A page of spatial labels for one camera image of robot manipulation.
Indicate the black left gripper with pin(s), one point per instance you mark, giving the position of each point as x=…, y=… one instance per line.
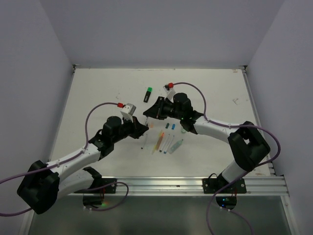
x=139, y=129

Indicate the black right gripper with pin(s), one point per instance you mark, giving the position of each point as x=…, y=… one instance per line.
x=157, y=109

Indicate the black capped whiteboard pen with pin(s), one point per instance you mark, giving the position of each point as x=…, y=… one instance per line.
x=144, y=142

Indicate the yellow slim highlighter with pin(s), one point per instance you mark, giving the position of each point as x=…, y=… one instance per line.
x=159, y=135

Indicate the orange brown highlighter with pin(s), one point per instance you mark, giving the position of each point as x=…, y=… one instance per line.
x=160, y=141

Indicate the dark green capped marker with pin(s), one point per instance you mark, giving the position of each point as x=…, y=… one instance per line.
x=164, y=143

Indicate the blue capped white marker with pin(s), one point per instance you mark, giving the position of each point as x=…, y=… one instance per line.
x=168, y=144

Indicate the pale green translucent highlighter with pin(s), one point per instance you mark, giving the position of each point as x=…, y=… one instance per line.
x=175, y=146

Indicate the teal capped white marker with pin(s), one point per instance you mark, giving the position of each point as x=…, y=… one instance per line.
x=146, y=122

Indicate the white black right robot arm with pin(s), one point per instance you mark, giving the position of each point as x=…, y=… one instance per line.
x=246, y=143

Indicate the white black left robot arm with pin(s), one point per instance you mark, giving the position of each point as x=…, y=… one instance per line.
x=47, y=182

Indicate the black green capped highlighter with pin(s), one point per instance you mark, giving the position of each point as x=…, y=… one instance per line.
x=148, y=94

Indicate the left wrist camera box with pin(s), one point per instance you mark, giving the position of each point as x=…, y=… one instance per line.
x=127, y=111

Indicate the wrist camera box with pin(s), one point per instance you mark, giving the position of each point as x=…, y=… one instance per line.
x=170, y=92
x=127, y=111

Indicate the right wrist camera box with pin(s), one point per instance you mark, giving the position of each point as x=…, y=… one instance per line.
x=170, y=92

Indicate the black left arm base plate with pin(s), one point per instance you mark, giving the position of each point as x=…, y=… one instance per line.
x=94, y=195

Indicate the aluminium side rail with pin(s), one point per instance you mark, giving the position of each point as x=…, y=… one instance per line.
x=257, y=121

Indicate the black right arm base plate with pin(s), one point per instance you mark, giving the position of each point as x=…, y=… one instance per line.
x=226, y=198

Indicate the aluminium front rail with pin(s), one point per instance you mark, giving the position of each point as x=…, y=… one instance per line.
x=192, y=186

